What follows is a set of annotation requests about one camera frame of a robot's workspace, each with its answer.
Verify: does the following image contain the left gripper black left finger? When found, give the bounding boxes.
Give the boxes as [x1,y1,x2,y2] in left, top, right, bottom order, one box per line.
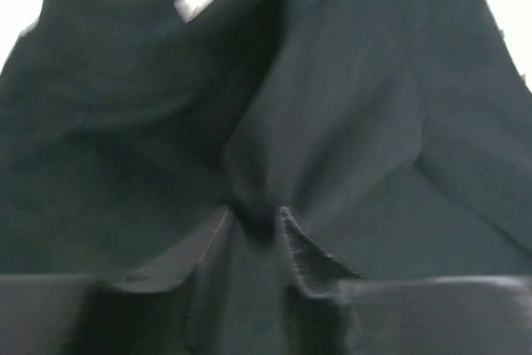
[1,208,233,354]

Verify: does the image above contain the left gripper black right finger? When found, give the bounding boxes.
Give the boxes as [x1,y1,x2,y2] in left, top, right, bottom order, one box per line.
[278,207,531,355]

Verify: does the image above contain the black t shirt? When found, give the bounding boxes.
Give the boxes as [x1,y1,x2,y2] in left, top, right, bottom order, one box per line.
[1,0,531,354]

